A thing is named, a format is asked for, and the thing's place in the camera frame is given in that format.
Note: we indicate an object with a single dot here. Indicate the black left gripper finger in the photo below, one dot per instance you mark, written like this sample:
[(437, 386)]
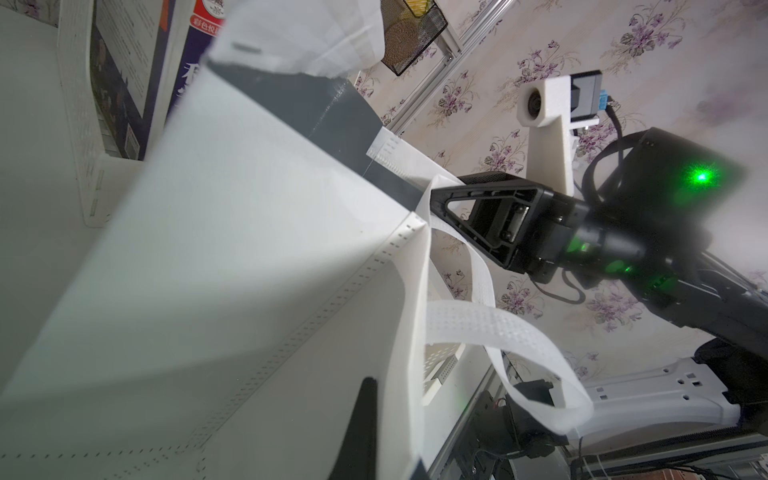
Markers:
[(358, 452)]

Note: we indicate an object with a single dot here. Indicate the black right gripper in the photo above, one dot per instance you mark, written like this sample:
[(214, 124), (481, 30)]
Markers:
[(532, 230)]

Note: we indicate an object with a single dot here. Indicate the white insulated delivery bag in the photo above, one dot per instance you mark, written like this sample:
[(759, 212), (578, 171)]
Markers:
[(267, 257)]

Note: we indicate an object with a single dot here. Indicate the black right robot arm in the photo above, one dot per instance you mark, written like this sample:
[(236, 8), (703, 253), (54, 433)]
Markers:
[(644, 228)]

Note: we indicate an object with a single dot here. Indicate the white perforated plastic tray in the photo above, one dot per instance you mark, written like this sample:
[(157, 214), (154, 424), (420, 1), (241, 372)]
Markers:
[(440, 360)]

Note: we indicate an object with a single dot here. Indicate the white perforated file organizer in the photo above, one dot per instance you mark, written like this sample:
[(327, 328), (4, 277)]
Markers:
[(103, 176)]

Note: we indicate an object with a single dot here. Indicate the red white thick book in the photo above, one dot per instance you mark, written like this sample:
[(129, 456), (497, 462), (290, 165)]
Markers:
[(198, 42)]

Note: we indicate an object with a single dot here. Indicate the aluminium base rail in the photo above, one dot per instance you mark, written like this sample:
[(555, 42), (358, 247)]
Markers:
[(699, 418)]

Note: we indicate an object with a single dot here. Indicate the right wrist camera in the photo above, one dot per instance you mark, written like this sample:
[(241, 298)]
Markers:
[(552, 109)]

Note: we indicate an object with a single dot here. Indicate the black mesh wall basket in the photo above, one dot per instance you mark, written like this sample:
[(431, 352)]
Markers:
[(409, 28)]

